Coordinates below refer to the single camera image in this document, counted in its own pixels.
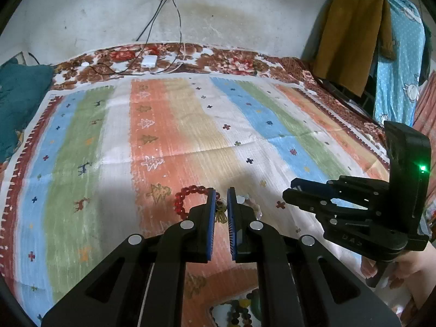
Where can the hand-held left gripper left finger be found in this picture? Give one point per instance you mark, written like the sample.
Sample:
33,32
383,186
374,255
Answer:
212,224

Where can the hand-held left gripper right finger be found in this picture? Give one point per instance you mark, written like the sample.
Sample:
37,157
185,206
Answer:
231,224

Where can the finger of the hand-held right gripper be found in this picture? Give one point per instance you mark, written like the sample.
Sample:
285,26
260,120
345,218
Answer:
323,207
354,185

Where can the silver metal tin box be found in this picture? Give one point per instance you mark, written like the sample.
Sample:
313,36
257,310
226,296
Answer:
220,315

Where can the person's right hand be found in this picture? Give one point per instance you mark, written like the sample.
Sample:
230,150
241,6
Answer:
414,262

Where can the pink patterned curtain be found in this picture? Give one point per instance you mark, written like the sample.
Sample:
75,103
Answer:
425,109

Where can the striped colourful blanket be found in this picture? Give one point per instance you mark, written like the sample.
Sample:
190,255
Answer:
190,136

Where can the blue dotted hanging cloth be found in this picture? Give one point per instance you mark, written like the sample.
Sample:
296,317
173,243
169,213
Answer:
398,58

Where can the mustard yellow hanging cloth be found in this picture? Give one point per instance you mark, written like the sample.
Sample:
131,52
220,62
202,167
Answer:
351,34

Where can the white charger block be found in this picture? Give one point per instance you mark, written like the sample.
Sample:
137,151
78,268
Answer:
150,61

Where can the teal pillow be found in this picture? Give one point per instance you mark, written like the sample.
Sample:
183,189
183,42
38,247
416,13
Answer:
20,102

